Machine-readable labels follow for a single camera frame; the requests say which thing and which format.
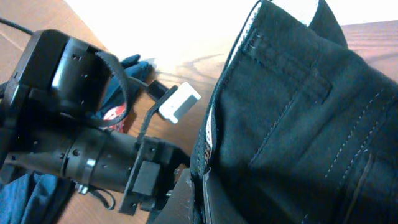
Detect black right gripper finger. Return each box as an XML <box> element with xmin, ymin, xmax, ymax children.
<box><xmin>154</xmin><ymin>169</ymin><xmax>195</xmax><ymax>224</ymax></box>

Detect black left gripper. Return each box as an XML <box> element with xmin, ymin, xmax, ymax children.
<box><xmin>118</xmin><ymin>137</ymin><xmax>190</xmax><ymax>215</ymax></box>

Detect black shorts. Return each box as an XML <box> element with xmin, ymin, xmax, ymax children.
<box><xmin>188</xmin><ymin>1</ymin><xmax>397</xmax><ymax>223</ymax></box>

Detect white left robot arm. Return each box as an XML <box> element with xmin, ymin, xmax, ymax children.
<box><xmin>1</xmin><ymin>29</ymin><xmax>189</xmax><ymax>215</ymax></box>

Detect red garment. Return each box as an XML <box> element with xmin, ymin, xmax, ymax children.
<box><xmin>103</xmin><ymin>103</ymin><xmax>126</xmax><ymax>133</ymax></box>

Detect navy blue folded garment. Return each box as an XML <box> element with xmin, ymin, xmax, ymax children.
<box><xmin>1</xmin><ymin>54</ymin><xmax>152</xmax><ymax>224</ymax></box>

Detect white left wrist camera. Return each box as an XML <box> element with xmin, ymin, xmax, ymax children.
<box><xmin>158</xmin><ymin>82</ymin><xmax>201</xmax><ymax>124</ymax></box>

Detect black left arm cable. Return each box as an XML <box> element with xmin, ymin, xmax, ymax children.
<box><xmin>0</xmin><ymin>17</ymin><xmax>34</xmax><ymax>35</ymax></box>

